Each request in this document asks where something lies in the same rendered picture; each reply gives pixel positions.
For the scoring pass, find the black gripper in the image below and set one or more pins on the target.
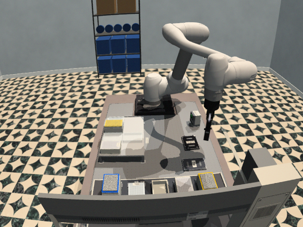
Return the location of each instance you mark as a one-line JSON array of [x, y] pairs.
[[211, 108]]

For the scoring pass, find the beige one-well reservoir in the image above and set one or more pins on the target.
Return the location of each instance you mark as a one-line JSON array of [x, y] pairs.
[[159, 186]]

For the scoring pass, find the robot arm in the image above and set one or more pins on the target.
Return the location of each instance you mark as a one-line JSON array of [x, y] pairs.
[[220, 69]]

